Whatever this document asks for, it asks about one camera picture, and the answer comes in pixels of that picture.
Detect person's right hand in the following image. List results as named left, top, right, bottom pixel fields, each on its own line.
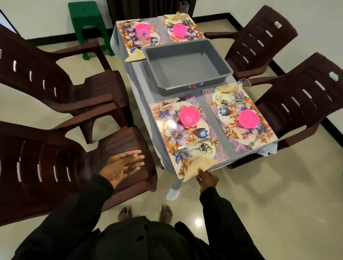
left=195, top=167, right=220, bottom=195

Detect person's left hand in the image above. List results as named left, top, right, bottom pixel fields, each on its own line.
left=98, top=147, right=146, bottom=191

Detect beige paper napkin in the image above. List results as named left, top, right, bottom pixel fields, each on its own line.
left=124, top=47, right=147, bottom=64
left=183, top=155, right=220, bottom=185
left=162, top=11, right=192, bottom=22
left=215, top=81, right=243, bottom=95

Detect person's right forearm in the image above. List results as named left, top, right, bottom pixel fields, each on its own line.
left=195, top=186, right=288, bottom=260

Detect person's left forearm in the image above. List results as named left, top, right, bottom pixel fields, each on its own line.
left=11, top=168, right=116, bottom=260

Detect white table leg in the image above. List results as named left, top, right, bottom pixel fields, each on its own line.
left=166, top=179, right=182, bottom=202

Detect floral placemat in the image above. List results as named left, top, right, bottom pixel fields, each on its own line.
left=156, top=13, right=207, bottom=46
left=114, top=15, right=168, bottom=58
left=198, top=83, right=282, bottom=158
left=144, top=92, right=234, bottom=183

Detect person's right foot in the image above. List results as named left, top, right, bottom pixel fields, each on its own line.
left=159, top=204, right=174, bottom=225

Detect person's foot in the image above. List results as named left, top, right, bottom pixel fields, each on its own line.
left=117, top=206, right=134, bottom=223
left=159, top=204, right=174, bottom=225

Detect person's left foot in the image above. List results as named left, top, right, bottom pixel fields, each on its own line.
left=117, top=206, right=134, bottom=223

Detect pink plastic bowl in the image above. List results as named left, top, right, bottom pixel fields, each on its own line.
left=237, top=109, right=261, bottom=130
left=172, top=23, right=188, bottom=38
left=178, top=106, right=202, bottom=127
left=134, top=22, right=152, bottom=38

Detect grey tablecloth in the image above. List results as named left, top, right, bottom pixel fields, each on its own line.
left=101, top=11, right=286, bottom=183

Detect brown plastic armchair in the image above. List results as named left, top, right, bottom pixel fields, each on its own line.
left=0, top=23, right=135, bottom=147
left=201, top=1, right=301, bottom=84
left=227, top=46, right=343, bottom=177
left=0, top=116, right=162, bottom=241

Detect person's black garment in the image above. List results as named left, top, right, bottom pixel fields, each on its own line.
left=92, top=213, right=243, bottom=260

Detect grey plastic tub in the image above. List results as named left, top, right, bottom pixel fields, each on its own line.
left=139, top=34, right=236, bottom=101

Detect green plastic stool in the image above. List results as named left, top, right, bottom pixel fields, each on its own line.
left=64, top=0, right=119, bottom=63

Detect dark curtain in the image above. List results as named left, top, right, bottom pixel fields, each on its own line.
left=100, top=0, right=199, bottom=31

